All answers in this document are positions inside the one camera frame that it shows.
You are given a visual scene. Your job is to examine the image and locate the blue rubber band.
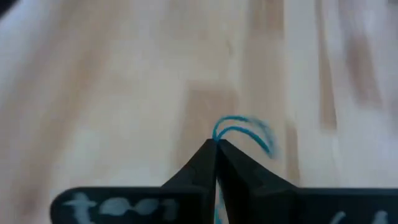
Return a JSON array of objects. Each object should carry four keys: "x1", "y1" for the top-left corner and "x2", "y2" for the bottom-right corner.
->
[{"x1": 212, "y1": 115, "x2": 278, "y2": 224}]

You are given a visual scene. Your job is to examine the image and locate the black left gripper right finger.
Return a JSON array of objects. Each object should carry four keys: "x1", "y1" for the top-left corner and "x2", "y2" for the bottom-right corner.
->
[{"x1": 217, "y1": 139, "x2": 398, "y2": 224}]

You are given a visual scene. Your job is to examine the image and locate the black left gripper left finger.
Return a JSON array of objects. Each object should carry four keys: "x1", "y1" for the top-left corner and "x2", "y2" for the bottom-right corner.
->
[{"x1": 49, "y1": 139, "x2": 218, "y2": 224}]

